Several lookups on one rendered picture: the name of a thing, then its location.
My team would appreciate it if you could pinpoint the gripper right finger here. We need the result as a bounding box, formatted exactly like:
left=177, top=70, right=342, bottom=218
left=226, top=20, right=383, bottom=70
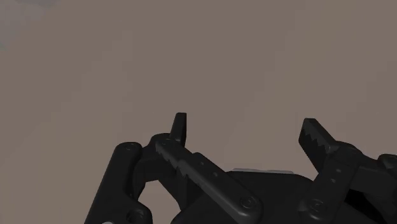
left=297, top=118, right=397, bottom=224

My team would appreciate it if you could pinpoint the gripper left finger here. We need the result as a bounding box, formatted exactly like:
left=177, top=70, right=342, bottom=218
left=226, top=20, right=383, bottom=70
left=84, top=112, right=263, bottom=224

